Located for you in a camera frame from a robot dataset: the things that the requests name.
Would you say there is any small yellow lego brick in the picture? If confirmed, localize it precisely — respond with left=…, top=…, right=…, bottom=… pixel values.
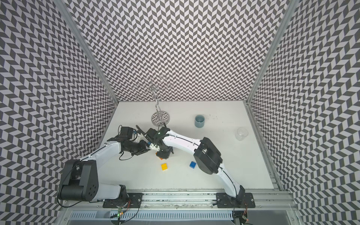
left=161, top=163, right=168, bottom=171

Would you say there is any blue lego brick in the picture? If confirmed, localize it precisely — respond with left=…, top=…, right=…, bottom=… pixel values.
left=189, top=161, right=197, bottom=169

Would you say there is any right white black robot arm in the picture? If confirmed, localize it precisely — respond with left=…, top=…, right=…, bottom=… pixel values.
left=146, top=127, right=245, bottom=204

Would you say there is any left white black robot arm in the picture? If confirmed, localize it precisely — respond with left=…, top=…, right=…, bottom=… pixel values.
left=57, top=138, right=149, bottom=204

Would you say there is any chrome mug tree stand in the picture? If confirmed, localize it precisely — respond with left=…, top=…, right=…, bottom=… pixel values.
left=134, top=76, right=172, bottom=127

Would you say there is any grey-blue ceramic cup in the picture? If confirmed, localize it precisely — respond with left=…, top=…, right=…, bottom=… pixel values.
left=194, top=115, right=205, bottom=128

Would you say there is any clear glass cup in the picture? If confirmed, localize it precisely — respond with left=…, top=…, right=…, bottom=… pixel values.
left=235, top=127, right=248, bottom=141

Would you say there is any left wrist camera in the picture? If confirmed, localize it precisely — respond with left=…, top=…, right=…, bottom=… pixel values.
left=118, top=125, right=138, bottom=141

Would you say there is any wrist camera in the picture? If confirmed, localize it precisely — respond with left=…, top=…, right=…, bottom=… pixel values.
left=144, top=128, right=158, bottom=148
left=118, top=125, right=138, bottom=141

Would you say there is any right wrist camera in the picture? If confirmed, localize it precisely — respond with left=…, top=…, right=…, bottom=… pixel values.
left=144, top=128, right=158, bottom=148

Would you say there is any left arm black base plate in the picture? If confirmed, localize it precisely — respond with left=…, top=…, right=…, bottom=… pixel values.
left=103, top=192, right=143, bottom=209

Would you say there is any aluminium front rail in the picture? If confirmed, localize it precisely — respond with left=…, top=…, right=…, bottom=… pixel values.
left=60, top=189, right=299, bottom=212

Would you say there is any white ribbed cable duct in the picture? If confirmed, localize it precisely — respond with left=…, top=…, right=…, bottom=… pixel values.
left=69, top=211, right=233, bottom=222

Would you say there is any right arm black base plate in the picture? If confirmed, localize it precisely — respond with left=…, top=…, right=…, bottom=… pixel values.
left=214, top=193, right=256, bottom=209

